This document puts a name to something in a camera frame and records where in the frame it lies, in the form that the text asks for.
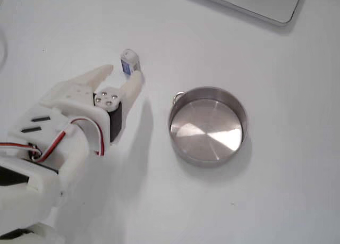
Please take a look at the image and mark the small white and blue box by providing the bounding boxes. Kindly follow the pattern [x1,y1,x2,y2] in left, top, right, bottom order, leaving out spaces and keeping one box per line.
[121,49,141,76]

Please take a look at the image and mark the round metal bowl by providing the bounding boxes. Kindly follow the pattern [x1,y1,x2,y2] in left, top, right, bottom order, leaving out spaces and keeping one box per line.
[168,86,251,165]

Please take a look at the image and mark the silver laptop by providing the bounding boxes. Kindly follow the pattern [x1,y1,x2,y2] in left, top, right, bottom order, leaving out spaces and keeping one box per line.
[169,0,305,27]

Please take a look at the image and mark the red white black servo wire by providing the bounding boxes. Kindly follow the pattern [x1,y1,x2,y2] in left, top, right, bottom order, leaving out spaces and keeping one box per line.
[0,115,106,162]

